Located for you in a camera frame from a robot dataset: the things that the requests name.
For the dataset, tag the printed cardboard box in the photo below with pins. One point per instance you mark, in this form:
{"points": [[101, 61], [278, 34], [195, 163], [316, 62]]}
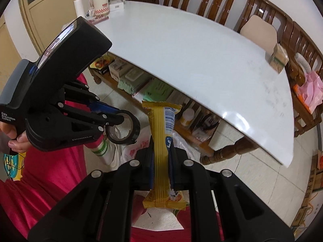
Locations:
{"points": [[313, 184], [301, 218]]}

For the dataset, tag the white green-striped sock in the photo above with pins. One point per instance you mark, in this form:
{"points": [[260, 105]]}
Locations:
{"points": [[101, 151]]}

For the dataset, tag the white printed box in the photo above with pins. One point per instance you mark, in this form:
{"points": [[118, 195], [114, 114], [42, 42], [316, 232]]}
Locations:
{"points": [[119, 68]]}

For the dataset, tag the white woven cloth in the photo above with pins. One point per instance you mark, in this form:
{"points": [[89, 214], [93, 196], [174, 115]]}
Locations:
{"points": [[302, 61]]}

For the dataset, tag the orange plastic bag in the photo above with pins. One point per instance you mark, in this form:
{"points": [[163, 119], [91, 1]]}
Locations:
{"points": [[300, 93]]}

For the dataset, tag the white red-printed plastic bag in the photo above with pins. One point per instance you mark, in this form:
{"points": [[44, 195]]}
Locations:
{"points": [[133, 152]]}

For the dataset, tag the stack of green boxes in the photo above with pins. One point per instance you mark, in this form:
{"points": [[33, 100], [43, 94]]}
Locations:
{"points": [[130, 84]]}

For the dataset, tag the person's red pants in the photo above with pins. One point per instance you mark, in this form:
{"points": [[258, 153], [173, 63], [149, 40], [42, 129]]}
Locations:
{"points": [[50, 181]]}

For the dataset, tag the small cardboard box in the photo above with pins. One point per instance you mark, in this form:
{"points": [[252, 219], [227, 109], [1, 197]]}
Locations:
{"points": [[277, 60]]}

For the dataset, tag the person's left hand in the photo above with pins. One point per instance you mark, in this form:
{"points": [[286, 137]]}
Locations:
{"points": [[20, 143]]}

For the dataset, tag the beige panel door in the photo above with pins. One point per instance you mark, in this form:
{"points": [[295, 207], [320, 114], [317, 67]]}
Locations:
{"points": [[50, 12]]}

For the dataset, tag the black yellow food packet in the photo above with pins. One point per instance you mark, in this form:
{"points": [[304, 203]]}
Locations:
{"points": [[101, 63]]}

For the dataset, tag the pink plastic bag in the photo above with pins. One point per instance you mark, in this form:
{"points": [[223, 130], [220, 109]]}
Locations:
{"points": [[314, 88]]}

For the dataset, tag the yellow snack packet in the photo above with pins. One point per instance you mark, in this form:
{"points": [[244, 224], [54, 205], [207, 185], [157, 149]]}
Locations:
{"points": [[160, 143]]}

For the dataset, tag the pink flat packet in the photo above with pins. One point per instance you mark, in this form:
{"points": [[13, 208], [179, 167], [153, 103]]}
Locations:
{"points": [[99, 19]]}

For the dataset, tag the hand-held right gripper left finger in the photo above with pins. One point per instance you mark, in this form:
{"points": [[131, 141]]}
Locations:
{"points": [[150, 175]]}

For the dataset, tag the yellow lidded jar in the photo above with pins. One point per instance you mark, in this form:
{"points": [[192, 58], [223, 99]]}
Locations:
{"points": [[188, 117]]}

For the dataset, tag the black tape roll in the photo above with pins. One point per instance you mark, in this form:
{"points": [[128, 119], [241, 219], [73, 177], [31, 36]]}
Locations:
{"points": [[135, 129]]}

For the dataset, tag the small white box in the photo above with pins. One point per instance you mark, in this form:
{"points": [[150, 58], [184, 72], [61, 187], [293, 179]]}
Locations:
{"points": [[116, 5]]}

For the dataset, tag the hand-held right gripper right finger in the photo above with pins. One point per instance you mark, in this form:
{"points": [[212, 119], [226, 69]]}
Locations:
{"points": [[171, 174]]}

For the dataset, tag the clear plastic packet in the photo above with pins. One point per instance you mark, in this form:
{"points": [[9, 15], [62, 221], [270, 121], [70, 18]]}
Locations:
{"points": [[201, 136]]}

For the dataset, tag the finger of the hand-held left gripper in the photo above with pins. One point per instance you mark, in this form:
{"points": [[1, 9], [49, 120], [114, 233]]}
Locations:
{"points": [[106, 107], [113, 119]]}

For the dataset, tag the beige seat cushion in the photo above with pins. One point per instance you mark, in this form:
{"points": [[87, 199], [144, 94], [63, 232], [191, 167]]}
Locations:
{"points": [[260, 32]]}

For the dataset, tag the green paper booklet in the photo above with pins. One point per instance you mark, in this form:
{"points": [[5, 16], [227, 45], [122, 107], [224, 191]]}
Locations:
{"points": [[157, 90]]}

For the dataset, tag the teal yellow patterned object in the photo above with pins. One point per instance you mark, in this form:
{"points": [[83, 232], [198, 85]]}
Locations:
{"points": [[12, 165]]}

